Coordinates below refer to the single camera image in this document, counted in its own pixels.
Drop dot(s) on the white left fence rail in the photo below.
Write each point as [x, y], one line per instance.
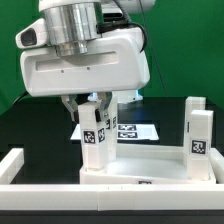
[11, 165]

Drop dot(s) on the white fence rail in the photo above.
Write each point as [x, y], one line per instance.
[112, 197]
[217, 162]
[11, 165]

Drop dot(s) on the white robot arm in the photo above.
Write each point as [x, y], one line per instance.
[81, 47]

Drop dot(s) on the white desk top tray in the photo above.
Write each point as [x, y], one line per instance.
[144, 164]

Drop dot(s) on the fiducial marker sheet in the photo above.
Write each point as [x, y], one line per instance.
[137, 132]

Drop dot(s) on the white right fence rail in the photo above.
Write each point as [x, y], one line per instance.
[217, 162]

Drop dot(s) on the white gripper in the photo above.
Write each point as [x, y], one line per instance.
[114, 62]

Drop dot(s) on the white front fence rail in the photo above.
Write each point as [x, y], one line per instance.
[112, 197]

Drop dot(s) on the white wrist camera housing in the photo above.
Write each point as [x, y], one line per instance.
[34, 36]

